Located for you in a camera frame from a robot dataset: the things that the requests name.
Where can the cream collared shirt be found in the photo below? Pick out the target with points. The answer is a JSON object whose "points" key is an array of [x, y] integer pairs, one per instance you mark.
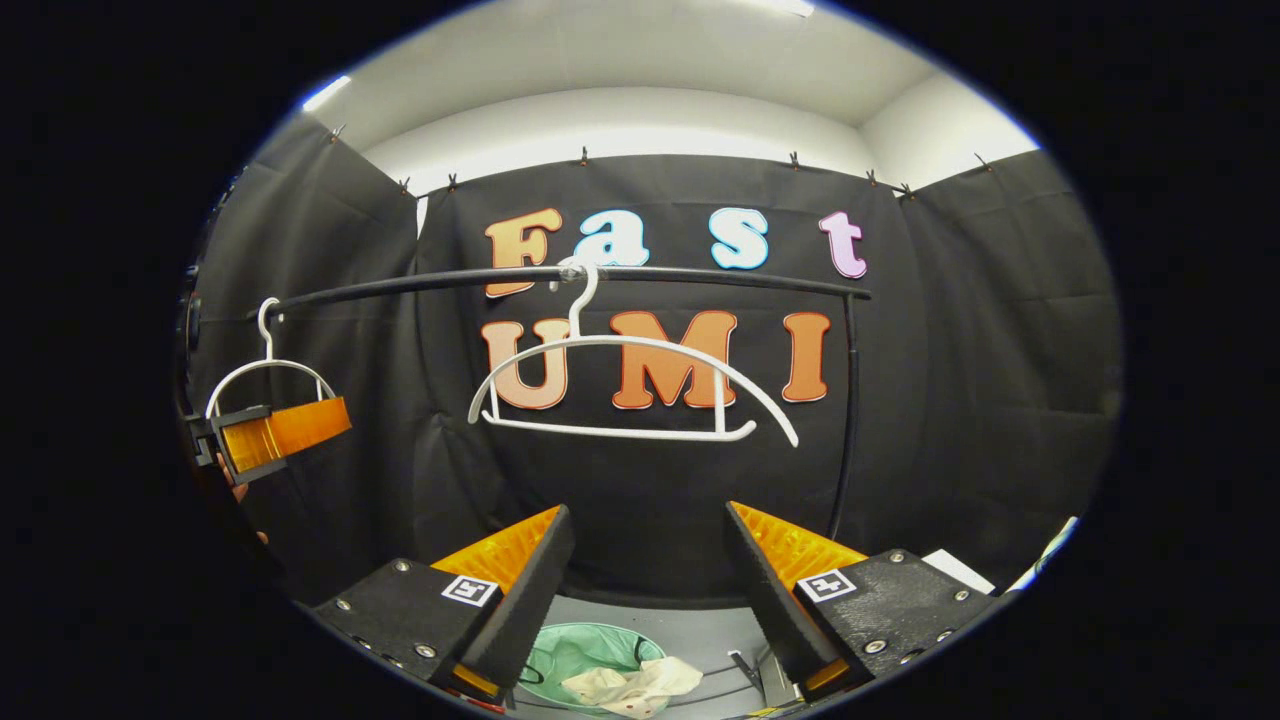
{"points": [[640, 685]]}

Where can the white clothes hanger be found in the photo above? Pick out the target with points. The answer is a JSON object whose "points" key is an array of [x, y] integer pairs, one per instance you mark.
{"points": [[265, 325], [640, 343]]}

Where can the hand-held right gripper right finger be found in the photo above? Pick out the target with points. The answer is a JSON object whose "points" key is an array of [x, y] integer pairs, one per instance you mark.
{"points": [[775, 620]]}

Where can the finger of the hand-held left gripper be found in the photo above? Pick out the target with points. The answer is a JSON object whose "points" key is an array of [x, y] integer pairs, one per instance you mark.
{"points": [[290, 430]]}

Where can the green laundry hamper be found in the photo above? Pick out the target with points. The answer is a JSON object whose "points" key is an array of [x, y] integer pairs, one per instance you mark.
{"points": [[570, 650]]}

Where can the black clothes rack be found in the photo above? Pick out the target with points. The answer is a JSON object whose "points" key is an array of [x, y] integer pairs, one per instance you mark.
{"points": [[700, 277]]}

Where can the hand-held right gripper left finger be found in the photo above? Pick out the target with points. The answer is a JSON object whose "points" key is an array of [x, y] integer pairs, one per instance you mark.
{"points": [[525, 610]]}

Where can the grey metal bracket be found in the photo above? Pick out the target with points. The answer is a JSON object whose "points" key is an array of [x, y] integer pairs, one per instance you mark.
{"points": [[770, 680]]}

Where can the black backdrop cloth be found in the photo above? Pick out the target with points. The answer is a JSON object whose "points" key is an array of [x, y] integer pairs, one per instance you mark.
{"points": [[1000, 350]]}

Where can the row of small black clips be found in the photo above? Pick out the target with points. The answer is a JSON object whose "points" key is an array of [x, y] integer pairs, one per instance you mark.
{"points": [[583, 155]]}

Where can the ceiling strip light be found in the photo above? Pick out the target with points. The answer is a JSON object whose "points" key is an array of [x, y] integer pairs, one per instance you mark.
{"points": [[325, 93]]}

